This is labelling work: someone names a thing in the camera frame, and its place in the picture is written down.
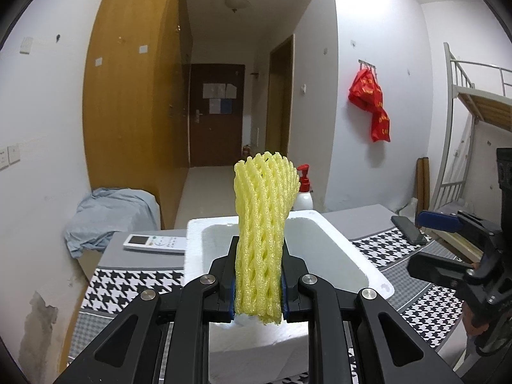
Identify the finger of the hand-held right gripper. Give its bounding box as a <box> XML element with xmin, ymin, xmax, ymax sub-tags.
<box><xmin>407</xmin><ymin>248</ymin><xmax>487</xmax><ymax>301</ymax></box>
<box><xmin>416</xmin><ymin>210</ymin><xmax>501</xmax><ymax>245</ymax></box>

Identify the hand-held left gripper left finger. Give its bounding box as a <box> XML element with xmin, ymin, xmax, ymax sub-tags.
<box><xmin>54</xmin><ymin>236</ymin><xmax>241</xmax><ymax>384</ymax></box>

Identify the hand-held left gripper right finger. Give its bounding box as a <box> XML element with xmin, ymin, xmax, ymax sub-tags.
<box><xmin>280</xmin><ymin>244</ymin><xmax>465</xmax><ymax>384</ymax></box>

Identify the white foam box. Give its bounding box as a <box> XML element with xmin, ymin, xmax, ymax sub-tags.
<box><xmin>183</xmin><ymin>208</ymin><xmax>395</xmax><ymax>372</ymax></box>

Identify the yellow foam net sleeve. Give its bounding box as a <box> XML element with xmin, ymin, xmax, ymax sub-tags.
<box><xmin>233</xmin><ymin>151</ymin><xmax>300</xmax><ymax>325</ymax></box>

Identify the person's right hand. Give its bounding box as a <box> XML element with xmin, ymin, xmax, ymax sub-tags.
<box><xmin>464</xmin><ymin>302</ymin><xmax>484</xmax><ymax>337</ymax></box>

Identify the black smartphone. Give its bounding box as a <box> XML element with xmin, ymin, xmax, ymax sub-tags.
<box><xmin>391</xmin><ymin>215</ymin><xmax>428</xmax><ymax>245</ymax></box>

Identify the white remote control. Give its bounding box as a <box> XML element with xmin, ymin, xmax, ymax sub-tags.
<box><xmin>123</xmin><ymin>234</ymin><xmax>187</xmax><ymax>253</ymax></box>

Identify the white pump bottle red cap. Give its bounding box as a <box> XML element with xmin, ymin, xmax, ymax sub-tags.
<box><xmin>293</xmin><ymin>164</ymin><xmax>316</xmax><ymax>211</ymax></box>

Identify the houndstooth tablecloth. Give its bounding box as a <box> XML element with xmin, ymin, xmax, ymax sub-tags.
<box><xmin>70</xmin><ymin>224</ymin><xmax>481</xmax><ymax>384</ymax></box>

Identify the red printed plastic bag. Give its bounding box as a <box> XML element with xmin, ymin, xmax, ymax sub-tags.
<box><xmin>370</xmin><ymin>108</ymin><xmax>391</xmax><ymax>143</ymax></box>
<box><xmin>348</xmin><ymin>68</ymin><xmax>385</xmax><ymax>110</ymax></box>

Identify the white metal bunk bed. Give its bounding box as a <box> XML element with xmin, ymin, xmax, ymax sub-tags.
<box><xmin>416</xmin><ymin>42</ymin><xmax>512</xmax><ymax>265</ymax></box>

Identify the light blue cloth pile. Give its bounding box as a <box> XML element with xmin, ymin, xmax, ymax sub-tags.
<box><xmin>65</xmin><ymin>187</ymin><xmax>160</xmax><ymax>259</ymax></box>

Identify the dark brown entrance door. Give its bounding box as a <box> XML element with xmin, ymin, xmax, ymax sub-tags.
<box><xmin>189</xmin><ymin>63</ymin><xmax>245</xmax><ymax>167</ymax></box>

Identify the light wooden side door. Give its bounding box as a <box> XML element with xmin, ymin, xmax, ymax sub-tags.
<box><xmin>265</xmin><ymin>34</ymin><xmax>294</xmax><ymax>156</ymax></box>

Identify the wooden wardrobe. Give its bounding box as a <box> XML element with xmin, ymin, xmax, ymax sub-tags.
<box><xmin>82</xmin><ymin>0</ymin><xmax>193</xmax><ymax>230</ymax></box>

